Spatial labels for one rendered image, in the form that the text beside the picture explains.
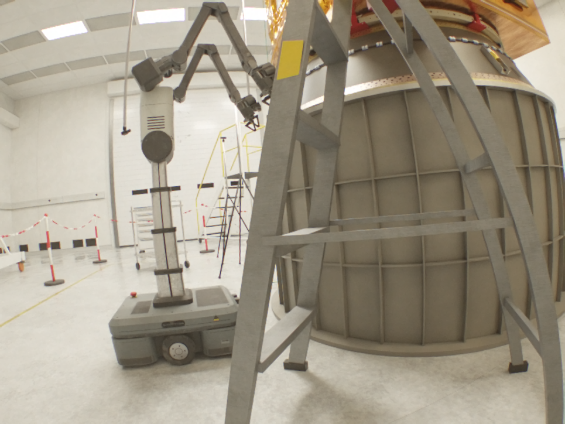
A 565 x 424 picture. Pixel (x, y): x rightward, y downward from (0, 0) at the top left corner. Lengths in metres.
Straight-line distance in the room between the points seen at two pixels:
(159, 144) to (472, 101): 1.34
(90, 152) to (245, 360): 9.62
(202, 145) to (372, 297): 8.43
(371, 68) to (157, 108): 1.07
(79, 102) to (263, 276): 10.34
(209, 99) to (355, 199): 8.74
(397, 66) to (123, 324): 1.73
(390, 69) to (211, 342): 1.52
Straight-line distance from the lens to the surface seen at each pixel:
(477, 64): 1.66
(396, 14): 1.84
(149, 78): 1.51
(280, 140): 0.70
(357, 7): 1.83
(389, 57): 1.60
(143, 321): 1.47
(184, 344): 1.49
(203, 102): 9.85
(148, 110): 1.62
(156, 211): 1.58
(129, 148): 9.71
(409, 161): 1.34
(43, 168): 10.83
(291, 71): 0.75
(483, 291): 1.47
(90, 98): 10.72
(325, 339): 1.57
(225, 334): 1.48
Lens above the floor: 0.69
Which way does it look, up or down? 1 degrees down
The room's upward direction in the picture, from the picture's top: 5 degrees counter-clockwise
